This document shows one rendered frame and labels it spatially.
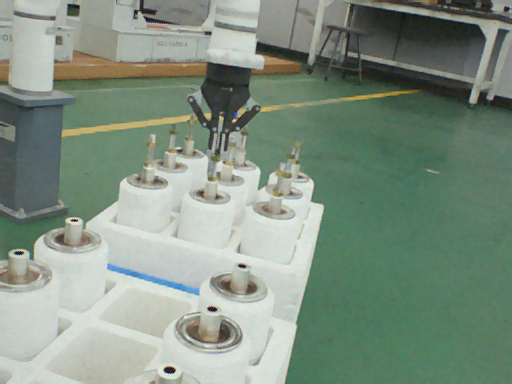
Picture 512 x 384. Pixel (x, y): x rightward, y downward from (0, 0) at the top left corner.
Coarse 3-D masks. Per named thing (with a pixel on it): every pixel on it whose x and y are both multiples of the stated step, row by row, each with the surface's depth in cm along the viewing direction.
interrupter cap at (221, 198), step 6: (192, 192) 104; (198, 192) 105; (222, 192) 107; (192, 198) 102; (198, 198) 102; (204, 198) 103; (216, 198) 104; (222, 198) 104; (228, 198) 104; (216, 204) 101; (222, 204) 102
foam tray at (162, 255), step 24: (312, 216) 125; (120, 240) 102; (144, 240) 101; (168, 240) 101; (240, 240) 107; (312, 240) 113; (120, 264) 104; (144, 264) 103; (168, 264) 102; (192, 264) 101; (216, 264) 100; (264, 264) 99; (288, 288) 98; (288, 312) 99
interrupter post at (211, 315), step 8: (208, 304) 63; (208, 312) 62; (216, 312) 62; (200, 320) 63; (208, 320) 62; (216, 320) 62; (200, 328) 63; (208, 328) 62; (216, 328) 63; (208, 336) 62; (216, 336) 63
